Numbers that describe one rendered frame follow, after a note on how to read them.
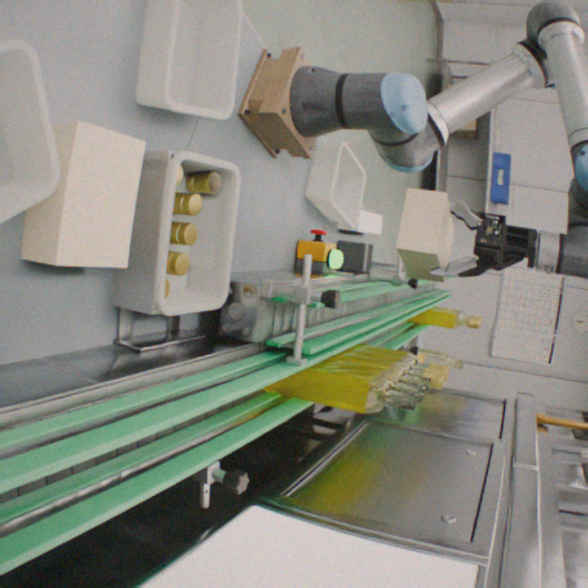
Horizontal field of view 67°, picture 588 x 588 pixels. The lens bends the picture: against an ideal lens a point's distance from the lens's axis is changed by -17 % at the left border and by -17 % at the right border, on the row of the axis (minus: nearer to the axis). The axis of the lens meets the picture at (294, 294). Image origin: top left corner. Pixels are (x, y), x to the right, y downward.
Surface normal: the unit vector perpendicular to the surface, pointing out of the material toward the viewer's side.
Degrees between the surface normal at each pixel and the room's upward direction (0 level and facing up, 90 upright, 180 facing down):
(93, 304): 0
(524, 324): 90
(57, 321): 0
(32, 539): 90
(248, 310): 90
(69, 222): 0
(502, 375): 90
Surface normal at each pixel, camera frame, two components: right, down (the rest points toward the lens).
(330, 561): 0.11, -0.99
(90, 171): 0.90, 0.15
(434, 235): -0.36, -0.29
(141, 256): -0.42, 0.06
